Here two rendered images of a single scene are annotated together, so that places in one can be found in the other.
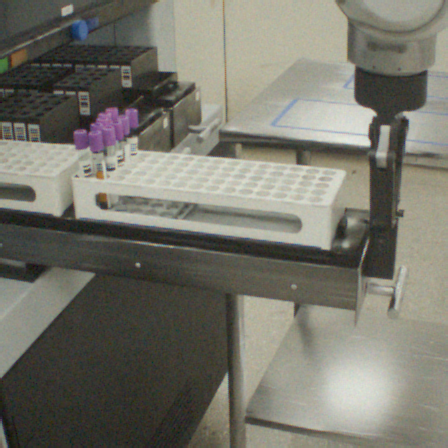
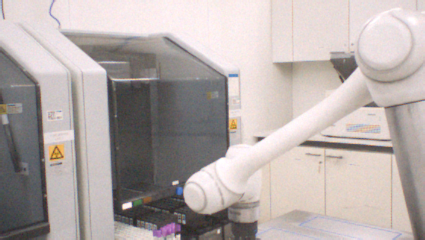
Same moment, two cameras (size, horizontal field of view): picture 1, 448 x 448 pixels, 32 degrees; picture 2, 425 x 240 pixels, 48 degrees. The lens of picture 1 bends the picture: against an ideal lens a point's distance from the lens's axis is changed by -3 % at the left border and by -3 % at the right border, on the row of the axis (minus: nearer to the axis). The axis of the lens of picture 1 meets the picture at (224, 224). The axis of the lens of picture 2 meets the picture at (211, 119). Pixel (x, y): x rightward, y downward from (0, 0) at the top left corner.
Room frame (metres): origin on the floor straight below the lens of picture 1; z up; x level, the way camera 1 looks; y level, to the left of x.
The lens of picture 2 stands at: (-0.49, -0.58, 1.41)
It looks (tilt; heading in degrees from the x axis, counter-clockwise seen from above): 5 degrees down; 22
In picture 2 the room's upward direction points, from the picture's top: 2 degrees counter-clockwise
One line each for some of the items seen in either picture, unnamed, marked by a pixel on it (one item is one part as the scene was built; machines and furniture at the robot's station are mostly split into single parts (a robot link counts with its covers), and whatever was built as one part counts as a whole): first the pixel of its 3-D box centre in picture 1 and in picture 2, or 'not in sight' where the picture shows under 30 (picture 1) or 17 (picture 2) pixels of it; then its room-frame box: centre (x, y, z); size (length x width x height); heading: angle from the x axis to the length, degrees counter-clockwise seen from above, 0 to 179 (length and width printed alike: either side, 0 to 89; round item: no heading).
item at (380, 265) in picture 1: (382, 249); not in sight; (0.75, -0.17, 0.80); 0.03 x 0.01 x 0.07; 71
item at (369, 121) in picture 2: not in sight; (369, 93); (3.45, -0.34, 1.22); 0.62 x 0.56 x 0.64; 159
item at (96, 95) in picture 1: (101, 94); (193, 216); (1.20, 0.19, 0.85); 0.12 x 0.02 x 0.06; 161
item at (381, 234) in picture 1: (381, 234); not in sight; (0.74, -0.16, 0.83); 0.03 x 0.01 x 0.05; 161
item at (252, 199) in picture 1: (208, 199); not in sight; (0.82, 0.02, 0.83); 0.30 x 0.10 x 0.06; 71
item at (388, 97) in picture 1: (389, 110); (244, 235); (0.76, -0.17, 0.96); 0.08 x 0.07 x 0.09; 161
